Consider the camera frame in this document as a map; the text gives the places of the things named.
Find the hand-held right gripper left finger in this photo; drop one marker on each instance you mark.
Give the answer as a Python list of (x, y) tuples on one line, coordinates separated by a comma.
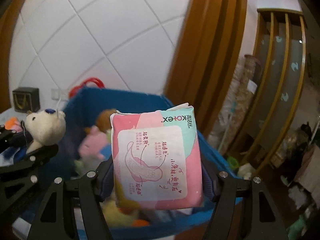
[(108, 185)]

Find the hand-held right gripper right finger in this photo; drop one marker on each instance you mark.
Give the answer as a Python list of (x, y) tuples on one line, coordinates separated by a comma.
[(206, 181)]

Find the blue plastic crate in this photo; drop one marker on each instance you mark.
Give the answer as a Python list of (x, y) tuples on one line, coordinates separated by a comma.
[(140, 102)]

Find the cardboard box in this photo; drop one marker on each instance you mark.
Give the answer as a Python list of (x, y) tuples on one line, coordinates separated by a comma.
[(308, 170)]

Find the small green toy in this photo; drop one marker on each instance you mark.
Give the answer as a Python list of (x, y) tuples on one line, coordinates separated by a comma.
[(233, 163)]

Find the pink pig plush orange dress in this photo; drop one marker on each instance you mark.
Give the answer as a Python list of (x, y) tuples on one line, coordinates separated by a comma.
[(13, 125)]

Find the beige fluffy blanket roll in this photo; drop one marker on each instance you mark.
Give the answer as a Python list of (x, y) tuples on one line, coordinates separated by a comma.
[(237, 105)]

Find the dark gift box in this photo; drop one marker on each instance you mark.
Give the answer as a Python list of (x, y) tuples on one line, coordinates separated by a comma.
[(26, 98)]

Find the pink sanitary pad pack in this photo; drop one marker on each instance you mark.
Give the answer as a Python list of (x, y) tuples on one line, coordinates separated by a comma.
[(155, 155)]

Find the pink plush toy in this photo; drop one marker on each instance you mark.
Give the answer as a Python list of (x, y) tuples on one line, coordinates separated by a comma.
[(93, 142)]

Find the white wall socket panel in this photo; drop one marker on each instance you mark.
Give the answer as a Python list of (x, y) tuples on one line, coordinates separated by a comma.
[(58, 94)]

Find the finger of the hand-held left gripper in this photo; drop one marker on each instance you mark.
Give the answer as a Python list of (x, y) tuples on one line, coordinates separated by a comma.
[(22, 166), (12, 136)]

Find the brown plush toy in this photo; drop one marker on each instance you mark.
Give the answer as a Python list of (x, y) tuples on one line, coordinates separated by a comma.
[(105, 120)]

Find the wooden frame post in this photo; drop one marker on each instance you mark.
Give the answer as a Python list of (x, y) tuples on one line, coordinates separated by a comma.
[(207, 55)]

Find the wooden glass cabinet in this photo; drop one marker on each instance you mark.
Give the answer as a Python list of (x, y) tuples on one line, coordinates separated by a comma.
[(280, 80)]

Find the yellow plush toy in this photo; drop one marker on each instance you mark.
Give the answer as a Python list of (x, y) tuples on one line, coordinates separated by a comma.
[(120, 210)]

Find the small beige bear plush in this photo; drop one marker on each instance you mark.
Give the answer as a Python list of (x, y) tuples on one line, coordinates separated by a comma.
[(45, 127)]

